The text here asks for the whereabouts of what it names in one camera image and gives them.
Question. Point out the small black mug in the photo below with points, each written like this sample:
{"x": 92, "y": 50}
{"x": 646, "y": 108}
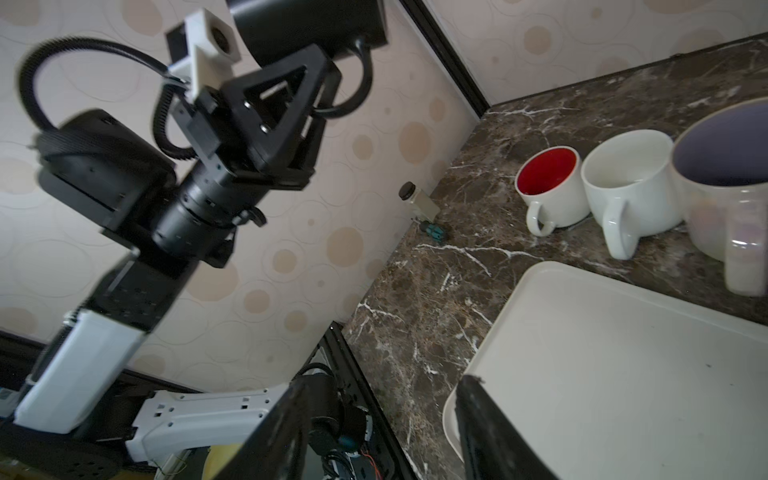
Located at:
{"x": 272, "y": 30}

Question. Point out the beige rectangular tray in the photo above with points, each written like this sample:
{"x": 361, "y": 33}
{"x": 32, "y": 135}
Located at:
{"x": 606, "y": 380}

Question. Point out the green handled screwdriver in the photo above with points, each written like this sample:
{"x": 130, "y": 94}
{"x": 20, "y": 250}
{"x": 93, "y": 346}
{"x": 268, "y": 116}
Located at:
{"x": 433, "y": 231}

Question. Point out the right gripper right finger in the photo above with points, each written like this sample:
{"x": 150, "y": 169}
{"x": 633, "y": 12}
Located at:
{"x": 491, "y": 446}

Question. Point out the pink iridescent mug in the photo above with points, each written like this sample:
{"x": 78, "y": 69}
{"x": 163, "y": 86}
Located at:
{"x": 719, "y": 167}

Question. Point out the white ribbed-base mug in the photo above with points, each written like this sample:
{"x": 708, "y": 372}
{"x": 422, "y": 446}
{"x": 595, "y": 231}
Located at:
{"x": 629, "y": 189}

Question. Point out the plain white mug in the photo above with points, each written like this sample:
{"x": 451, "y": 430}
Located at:
{"x": 551, "y": 186}

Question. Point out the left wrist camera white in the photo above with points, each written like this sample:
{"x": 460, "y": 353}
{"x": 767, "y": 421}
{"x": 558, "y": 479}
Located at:
{"x": 203, "y": 51}

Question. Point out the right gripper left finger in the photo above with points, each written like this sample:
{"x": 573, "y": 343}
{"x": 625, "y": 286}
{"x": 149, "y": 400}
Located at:
{"x": 277, "y": 448}

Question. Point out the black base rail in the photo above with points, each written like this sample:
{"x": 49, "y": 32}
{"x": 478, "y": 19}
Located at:
{"x": 354, "y": 420}

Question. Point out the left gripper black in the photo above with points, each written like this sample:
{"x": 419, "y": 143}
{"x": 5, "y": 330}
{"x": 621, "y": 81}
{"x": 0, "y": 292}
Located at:
{"x": 259, "y": 130}

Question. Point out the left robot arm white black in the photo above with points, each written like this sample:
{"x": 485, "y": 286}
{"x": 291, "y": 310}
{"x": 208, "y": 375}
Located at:
{"x": 172, "y": 204}

